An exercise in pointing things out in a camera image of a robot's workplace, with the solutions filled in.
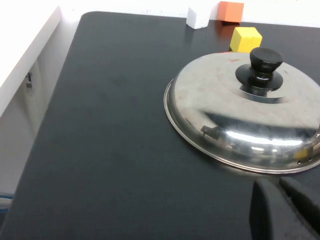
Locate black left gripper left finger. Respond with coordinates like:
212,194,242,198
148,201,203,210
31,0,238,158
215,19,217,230
249,178,276,240

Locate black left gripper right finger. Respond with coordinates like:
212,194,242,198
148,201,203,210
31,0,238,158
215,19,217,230
279,176,320,237

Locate steel lid with black knob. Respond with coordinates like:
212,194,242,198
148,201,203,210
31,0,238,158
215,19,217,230
163,47,320,175

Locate yellow foam cube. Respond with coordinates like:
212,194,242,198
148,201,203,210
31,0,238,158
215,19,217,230
229,26,263,54

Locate orange foam cube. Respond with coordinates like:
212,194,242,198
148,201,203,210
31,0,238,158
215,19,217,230
216,1,245,25

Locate white foam cube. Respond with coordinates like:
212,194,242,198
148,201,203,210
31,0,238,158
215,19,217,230
185,6,210,30

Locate white side partition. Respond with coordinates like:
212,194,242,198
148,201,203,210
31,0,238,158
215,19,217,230
0,4,62,118

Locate pale blue cable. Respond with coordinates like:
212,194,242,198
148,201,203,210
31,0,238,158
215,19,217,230
0,191,14,214

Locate wall socket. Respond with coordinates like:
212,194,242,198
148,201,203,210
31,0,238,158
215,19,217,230
24,71,35,96

